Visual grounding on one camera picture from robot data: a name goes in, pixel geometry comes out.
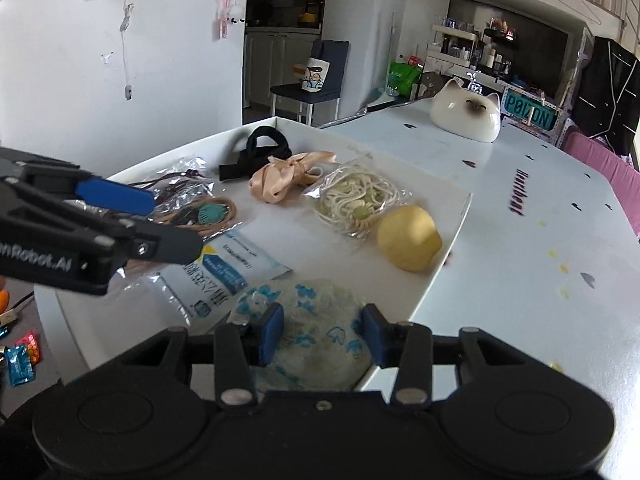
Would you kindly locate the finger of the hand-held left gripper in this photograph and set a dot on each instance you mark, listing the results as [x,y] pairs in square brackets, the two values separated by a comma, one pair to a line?
[155,242]
[117,197]

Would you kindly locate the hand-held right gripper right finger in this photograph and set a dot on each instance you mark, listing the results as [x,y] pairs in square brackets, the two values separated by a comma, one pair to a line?
[375,335]

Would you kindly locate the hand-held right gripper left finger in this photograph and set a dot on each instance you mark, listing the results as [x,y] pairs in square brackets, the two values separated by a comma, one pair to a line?
[270,332]

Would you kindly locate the blue floral cloth cap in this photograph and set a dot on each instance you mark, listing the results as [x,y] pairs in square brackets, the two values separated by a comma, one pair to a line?
[315,320]

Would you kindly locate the white and blue wipes packet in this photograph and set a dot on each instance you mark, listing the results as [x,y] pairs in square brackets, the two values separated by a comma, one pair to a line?
[220,270]

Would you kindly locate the yellow sponge ball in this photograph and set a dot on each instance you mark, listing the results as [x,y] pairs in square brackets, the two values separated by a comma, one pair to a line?
[409,237]

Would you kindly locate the pink satin ribbon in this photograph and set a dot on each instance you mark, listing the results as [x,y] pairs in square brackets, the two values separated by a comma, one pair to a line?
[280,177]

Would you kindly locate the white tray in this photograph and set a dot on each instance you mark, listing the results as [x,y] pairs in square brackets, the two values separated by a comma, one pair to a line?
[425,185]

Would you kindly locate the red candy packet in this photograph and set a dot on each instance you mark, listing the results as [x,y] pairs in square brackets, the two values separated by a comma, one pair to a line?
[31,347]

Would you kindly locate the blue candy packet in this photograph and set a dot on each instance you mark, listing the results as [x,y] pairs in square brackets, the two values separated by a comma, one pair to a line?
[19,365]

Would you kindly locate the pink hanging ornament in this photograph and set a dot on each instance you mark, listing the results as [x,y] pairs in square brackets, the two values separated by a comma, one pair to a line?
[223,5]

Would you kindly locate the white bowl with lid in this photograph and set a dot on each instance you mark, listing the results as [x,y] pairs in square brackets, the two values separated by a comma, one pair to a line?
[466,110]

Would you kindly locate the dark blue chair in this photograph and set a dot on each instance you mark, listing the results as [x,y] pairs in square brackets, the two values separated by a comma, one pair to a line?
[327,60]

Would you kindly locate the green bag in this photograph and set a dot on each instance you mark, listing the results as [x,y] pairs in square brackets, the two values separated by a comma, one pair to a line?
[402,77]

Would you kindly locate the teal plate sign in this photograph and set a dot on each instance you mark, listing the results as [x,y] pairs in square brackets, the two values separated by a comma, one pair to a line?
[530,112]

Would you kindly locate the clear glass ornament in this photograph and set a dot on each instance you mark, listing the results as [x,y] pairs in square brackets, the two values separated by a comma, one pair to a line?
[472,81]

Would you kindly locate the purple chair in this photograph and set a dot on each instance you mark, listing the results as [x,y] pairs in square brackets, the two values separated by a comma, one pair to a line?
[605,170]

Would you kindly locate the white refrigerator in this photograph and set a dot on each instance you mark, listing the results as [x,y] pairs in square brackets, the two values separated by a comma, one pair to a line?
[370,35]

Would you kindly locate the white shelf rack with bottles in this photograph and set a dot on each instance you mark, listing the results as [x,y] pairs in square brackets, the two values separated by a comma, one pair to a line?
[455,45]

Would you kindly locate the black shelf rack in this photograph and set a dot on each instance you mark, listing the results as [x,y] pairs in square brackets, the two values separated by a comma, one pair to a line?
[500,52]

